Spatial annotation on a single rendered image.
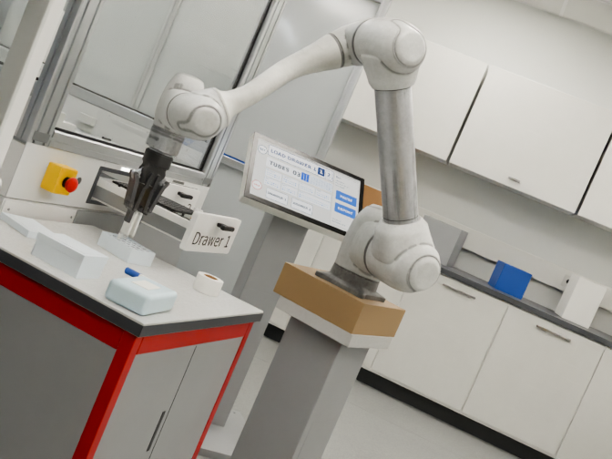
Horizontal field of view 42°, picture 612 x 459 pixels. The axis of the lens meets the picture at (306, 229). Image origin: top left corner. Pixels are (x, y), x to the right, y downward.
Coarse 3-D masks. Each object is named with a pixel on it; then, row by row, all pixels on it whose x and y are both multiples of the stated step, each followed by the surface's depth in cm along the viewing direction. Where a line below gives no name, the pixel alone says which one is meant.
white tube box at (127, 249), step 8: (104, 232) 205; (104, 240) 204; (112, 240) 203; (120, 240) 204; (128, 240) 209; (104, 248) 204; (112, 248) 202; (120, 248) 201; (128, 248) 199; (136, 248) 203; (144, 248) 208; (120, 256) 200; (128, 256) 199; (136, 256) 201; (144, 256) 203; (152, 256) 205; (144, 264) 204
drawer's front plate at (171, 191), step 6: (168, 186) 259; (174, 186) 263; (180, 186) 268; (168, 192) 261; (174, 192) 264; (186, 192) 272; (192, 192) 276; (198, 192) 279; (168, 198) 263; (174, 198) 266; (180, 198) 270; (198, 198) 281; (186, 204) 275; (192, 204) 279
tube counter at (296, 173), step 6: (294, 168) 317; (294, 174) 315; (300, 174) 317; (306, 174) 319; (306, 180) 317; (312, 180) 319; (318, 180) 320; (318, 186) 319; (324, 186) 321; (330, 186) 322
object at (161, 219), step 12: (108, 180) 234; (96, 192) 226; (108, 192) 225; (120, 192) 224; (108, 204) 225; (120, 204) 223; (144, 216) 221; (156, 216) 220; (168, 216) 219; (156, 228) 220; (168, 228) 218; (180, 228) 217; (180, 240) 217
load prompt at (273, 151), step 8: (272, 152) 315; (280, 152) 317; (288, 152) 319; (288, 160) 317; (296, 160) 319; (304, 160) 321; (304, 168) 319; (312, 168) 322; (320, 168) 324; (320, 176) 322; (328, 176) 324
